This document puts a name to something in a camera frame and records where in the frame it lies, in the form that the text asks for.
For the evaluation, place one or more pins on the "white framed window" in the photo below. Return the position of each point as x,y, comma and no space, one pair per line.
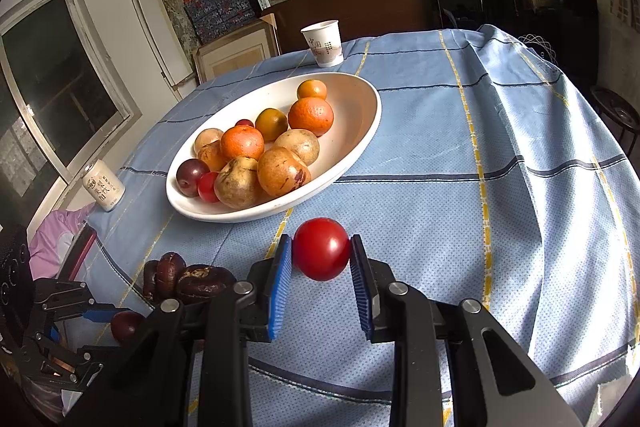
55,82

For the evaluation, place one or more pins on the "small orange-brown fruit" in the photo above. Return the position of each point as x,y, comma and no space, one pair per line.
211,157

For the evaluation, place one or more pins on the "brown wooden cabinet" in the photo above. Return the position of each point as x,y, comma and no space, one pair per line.
380,12

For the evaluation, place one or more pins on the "yellow-brown round fruit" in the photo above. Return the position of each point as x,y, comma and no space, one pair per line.
237,184
300,146

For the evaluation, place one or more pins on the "grey patterned panel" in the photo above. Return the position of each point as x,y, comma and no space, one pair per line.
175,12

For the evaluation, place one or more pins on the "white plate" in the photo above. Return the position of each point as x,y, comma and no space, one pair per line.
350,107

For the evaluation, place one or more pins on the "white drink can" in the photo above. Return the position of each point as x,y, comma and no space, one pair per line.
103,186

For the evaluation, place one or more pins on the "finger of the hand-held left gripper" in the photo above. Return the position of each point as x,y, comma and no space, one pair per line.
65,362
105,314

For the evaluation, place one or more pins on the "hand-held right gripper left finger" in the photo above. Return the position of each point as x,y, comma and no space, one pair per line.
280,287

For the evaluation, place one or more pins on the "pink cloth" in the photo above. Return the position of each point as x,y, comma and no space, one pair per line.
55,232

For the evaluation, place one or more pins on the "dark round stool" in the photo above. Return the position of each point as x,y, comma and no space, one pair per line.
617,112

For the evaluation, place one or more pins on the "red grape tomato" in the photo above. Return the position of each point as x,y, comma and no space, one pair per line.
207,188

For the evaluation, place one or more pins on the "dark brown wrinkled fruit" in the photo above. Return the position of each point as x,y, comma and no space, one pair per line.
202,283
170,274
149,281

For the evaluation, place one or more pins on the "orange-brown round fruit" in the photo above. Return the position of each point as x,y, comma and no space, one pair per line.
280,172

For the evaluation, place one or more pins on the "small orange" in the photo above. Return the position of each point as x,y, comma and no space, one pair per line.
311,89

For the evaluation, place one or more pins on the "white leaning board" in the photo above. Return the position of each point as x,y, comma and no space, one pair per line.
155,32

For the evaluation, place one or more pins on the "white paper cup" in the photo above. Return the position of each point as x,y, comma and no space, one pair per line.
322,44

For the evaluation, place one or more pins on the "dark red plum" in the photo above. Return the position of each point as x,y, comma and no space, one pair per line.
190,176
125,326

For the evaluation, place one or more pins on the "black glossy panel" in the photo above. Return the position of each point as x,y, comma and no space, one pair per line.
500,2

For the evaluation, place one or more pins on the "small red cherry tomato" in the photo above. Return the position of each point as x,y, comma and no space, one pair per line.
244,123

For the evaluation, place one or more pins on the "small pale yellow fruit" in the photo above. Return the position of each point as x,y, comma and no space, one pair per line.
207,137

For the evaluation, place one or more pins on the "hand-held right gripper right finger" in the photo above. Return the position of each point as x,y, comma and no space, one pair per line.
361,287

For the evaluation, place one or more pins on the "speckled small mandarin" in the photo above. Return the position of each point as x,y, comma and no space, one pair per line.
271,124

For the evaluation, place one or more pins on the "wooden picture frame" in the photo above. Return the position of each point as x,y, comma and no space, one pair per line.
235,54

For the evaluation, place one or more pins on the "blue checked tablecloth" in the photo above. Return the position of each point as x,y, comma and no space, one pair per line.
450,207

